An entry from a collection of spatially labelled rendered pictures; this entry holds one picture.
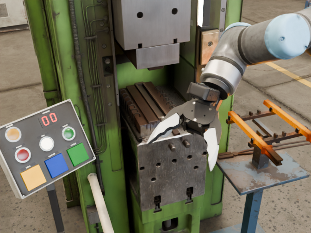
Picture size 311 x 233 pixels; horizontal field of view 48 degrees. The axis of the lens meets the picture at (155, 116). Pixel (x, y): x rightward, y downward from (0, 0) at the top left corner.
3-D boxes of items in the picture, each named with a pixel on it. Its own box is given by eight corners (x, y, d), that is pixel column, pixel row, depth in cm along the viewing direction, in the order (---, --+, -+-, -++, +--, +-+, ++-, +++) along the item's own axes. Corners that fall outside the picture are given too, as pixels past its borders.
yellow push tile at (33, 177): (46, 181, 135) (39, 164, 134) (28, 191, 130) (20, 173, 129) (45, 181, 136) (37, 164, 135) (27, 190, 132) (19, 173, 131)
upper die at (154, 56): (179, 63, 157) (179, 43, 153) (136, 70, 152) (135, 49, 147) (149, 35, 191) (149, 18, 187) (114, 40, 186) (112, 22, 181)
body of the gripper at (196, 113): (210, 144, 82) (230, 102, 86) (208, 129, 74) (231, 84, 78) (181, 132, 84) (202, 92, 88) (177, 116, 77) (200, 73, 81)
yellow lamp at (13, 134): (21, 140, 131) (18, 130, 128) (8, 142, 129) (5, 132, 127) (21, 135, 133) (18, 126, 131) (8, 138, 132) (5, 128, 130)
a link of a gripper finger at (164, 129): (152, 151, 81) (187, 133, 82) (147, 142, 76) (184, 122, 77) (146, 141, 83) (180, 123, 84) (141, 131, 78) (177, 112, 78)
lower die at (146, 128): (178, 128, 176) (178, 114, 172) (140, 137, 171) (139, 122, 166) (151, 93, 210) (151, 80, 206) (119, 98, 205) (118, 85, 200)
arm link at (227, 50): (248, 14, 82) (219, 25, 90) (227, 55, 77) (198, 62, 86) (270, 40, 86) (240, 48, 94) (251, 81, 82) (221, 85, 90)
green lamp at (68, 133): (75, 138, 144) (74, 130, 141) (64, 141, 142) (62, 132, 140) (74, 134, 146) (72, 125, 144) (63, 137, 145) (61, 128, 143)
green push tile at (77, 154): (89, 158, 147) (82, 142, 146) (74, 166, 142) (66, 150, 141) (87, 158, 148) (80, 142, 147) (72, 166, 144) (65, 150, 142)
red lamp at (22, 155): (30, 160, 132) (28, 151, 129) (17, 163, 130) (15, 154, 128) (30, 156, 134) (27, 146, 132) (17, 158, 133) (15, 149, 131)
